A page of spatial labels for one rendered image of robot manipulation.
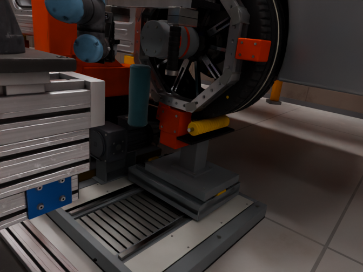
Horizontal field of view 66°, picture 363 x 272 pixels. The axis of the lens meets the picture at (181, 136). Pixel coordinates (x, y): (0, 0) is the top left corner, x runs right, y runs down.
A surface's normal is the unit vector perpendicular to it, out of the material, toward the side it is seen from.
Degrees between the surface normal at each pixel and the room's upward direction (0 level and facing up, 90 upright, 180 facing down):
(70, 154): 90
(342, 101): 90
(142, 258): 0
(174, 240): 0
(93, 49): 90
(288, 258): 0
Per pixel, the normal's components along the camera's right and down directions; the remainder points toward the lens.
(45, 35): -0.66, 0.19
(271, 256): 0.10, -0.94
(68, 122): 0.76, 0.29
